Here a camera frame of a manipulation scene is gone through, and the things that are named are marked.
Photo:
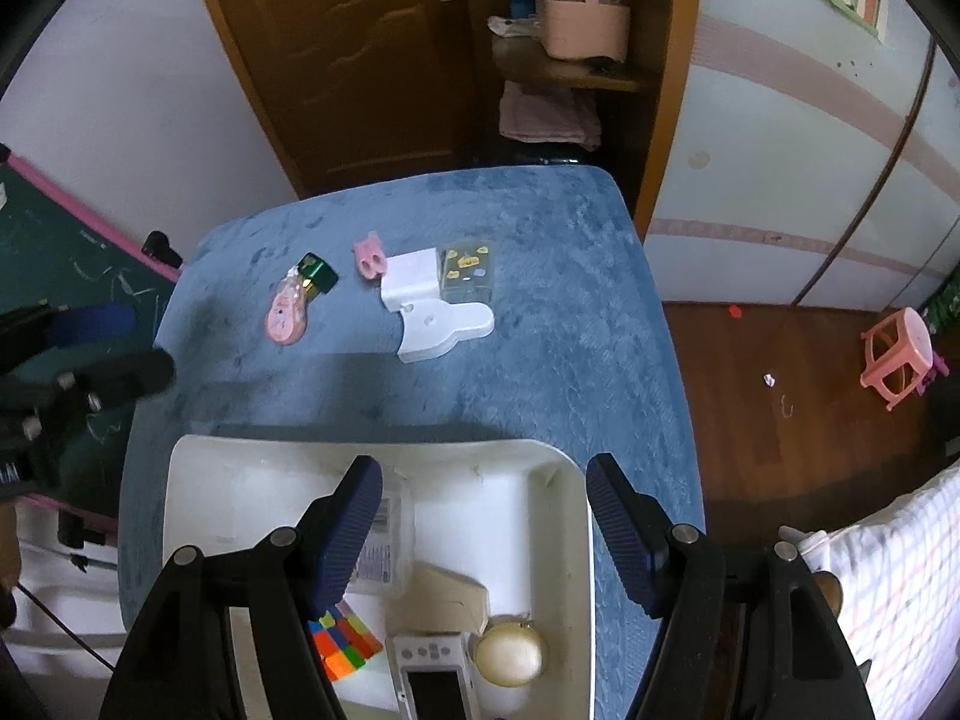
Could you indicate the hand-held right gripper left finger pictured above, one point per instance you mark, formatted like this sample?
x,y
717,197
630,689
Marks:
x,y
349,532

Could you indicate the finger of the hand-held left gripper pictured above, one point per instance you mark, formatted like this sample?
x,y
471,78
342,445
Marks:
x,y
120,376
86,324

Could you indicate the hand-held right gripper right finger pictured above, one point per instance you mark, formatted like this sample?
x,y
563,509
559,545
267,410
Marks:
x,y
622,532

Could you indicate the clear box with blue label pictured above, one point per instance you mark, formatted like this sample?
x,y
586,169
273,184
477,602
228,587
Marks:
x,y
390,540

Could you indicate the colourful puzzle cube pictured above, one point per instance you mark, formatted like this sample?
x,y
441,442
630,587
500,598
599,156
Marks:
x,y
349,641

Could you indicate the white plastic tray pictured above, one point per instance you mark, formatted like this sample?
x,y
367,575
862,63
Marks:
x,y
465,510

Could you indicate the beige rectangular block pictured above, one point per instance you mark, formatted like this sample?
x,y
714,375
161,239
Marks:
x,y
450,600

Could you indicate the round gold compact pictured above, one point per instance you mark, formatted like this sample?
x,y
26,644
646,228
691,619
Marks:
x,y
510,652

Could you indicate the white handheld game console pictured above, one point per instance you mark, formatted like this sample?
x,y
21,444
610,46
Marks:
x,y
435,682

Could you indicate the black easel knob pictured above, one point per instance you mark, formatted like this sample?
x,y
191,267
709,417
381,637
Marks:
x,y
161,247

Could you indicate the pink correction tape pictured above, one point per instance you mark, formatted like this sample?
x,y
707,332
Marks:
x,y
285,315

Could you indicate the small green metallic object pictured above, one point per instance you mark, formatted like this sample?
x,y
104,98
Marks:
x,y
319,271

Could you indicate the white plastic stand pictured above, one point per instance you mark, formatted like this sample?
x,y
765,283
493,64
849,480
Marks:
x,y
435,322

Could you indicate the small pink clip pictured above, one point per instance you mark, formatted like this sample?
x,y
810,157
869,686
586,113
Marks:
x,y
370,259

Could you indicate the white checkered blanket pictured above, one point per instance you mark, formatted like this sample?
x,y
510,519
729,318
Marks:
x,y
900,577

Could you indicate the clear case with yellow stickers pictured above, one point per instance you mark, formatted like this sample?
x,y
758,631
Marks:
x,y
465,270

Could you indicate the pink plastic stool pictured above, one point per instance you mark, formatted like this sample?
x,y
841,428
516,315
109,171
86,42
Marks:
x,y
900,337

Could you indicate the brown wooden door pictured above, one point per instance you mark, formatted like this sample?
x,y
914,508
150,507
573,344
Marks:
x,y
337,90

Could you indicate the small purple toy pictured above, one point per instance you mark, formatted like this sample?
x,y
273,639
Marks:
x,y
934,375

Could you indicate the dark object under towel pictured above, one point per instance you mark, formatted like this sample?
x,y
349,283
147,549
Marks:
x,y
551,154

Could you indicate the floral sliding wardrobe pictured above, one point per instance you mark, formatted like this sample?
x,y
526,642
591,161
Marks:
x,y
750,165

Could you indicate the green patterned bag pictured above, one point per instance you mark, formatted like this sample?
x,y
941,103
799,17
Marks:
x,y
941,307

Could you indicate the wooden corner shelf unit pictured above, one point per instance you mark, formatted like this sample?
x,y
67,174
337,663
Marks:
x,y
660,127

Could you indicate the folded pink towel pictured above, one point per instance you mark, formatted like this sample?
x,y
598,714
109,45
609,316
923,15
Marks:
x,y
547,116

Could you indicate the crumpled white cloth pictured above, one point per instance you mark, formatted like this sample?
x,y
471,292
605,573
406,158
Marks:
x,y
514,26

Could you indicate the small blue cup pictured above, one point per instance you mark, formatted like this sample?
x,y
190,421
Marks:
x,y
522,7

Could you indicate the green chalkboard with pink frame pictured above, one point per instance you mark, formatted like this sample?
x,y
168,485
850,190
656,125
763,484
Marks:
x,y
45,240

